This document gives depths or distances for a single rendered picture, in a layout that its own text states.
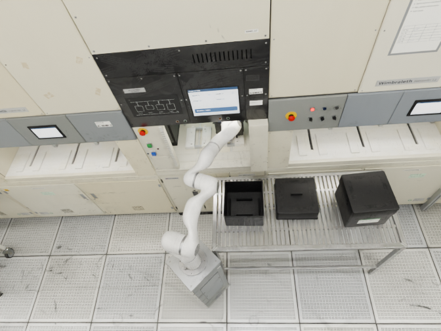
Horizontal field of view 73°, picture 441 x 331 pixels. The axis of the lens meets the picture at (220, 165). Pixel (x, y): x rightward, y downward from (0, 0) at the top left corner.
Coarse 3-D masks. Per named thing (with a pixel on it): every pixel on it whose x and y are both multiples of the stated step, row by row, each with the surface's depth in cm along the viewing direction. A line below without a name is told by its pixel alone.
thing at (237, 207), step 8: (224, 184) 218; (232, 184) 221; (240, 184) 221; (248, 184) 220; (256, 184) 220; (224, 192) 214; (232, 192) 232; (240, 192) 231; (248, 192) 230; (256, 192) 229; (224, 200) 212; (232, 200) 228; (240, 200) 226; (248, 200) 226; (256, 200) 226; (224, 208) 211; (232, 208) 224; (240, 208) 224; (248, 208) 223; (256, 208) 222; (224, 216) 204; (232, 216) 203; (240, 216) 203; (248, 216) 202; (256, 216) 202; (232, 224) 215; (240, 224) 214; (248, 224) 214; (256, 224) 213
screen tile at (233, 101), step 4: (216, 92) 168; (220, 92) 168; (224, 92) 168; (228, 92) 168; (216, 96) 170; (220, 96) 170; (224, 96) 170; (228, 96) 170; (232, 96) 170; (216, 100) 173; (220, 100) 173; (224, 100) 173; (228, 100) 173; (232, 100) 173; (236, 100) 173; (216, 104) 176; (220, 104) 176; (224, 104) 176; (228, 104) 176; (232, 104) 176
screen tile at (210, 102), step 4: (192, 96) 171; (196, 96) 171; (200, 96) 170; (204, 96) 170; (208, 96) 170; (212, 96) 170; (192, 100) 174; (208, 100) 173; (212, 100) 173; (196, 104) 176; (200, 104) 176; (204, 104) 176; (208, 104) 176; (212, 104) 176
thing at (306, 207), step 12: (276, 180) 223; (288, 180) 222; (300, 180) 220; (312, 180) 219; (276, 192) 217; (288, 192) 216; (300, 192) 212; (312, 192) 214; (276, 204) 214; (288, 204) 211; (300, 204) 210; (312, 204) 209; (276, 216) 217; (288, 216) 212; (300, 216) 211; (312, 216) 210
